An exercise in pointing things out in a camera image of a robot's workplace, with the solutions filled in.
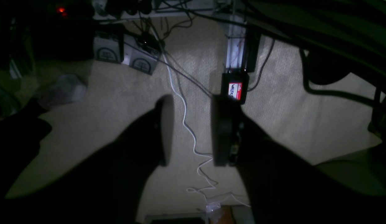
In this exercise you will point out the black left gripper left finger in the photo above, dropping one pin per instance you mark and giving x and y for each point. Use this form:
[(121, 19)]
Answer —
[(106, 188)]

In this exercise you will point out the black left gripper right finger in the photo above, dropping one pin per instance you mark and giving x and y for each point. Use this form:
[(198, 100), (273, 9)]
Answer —
[(282, 187)]

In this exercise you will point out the black box with red label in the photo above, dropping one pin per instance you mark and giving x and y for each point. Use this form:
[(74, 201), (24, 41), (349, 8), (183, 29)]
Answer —
[(235, 85)]

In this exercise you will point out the grey cardboard box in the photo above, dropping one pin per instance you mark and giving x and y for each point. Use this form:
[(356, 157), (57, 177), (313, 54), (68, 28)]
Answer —
[(138, 52)]

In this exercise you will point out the aluminium frame leg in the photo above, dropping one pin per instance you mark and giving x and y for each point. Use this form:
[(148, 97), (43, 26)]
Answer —
[(235, 37)]

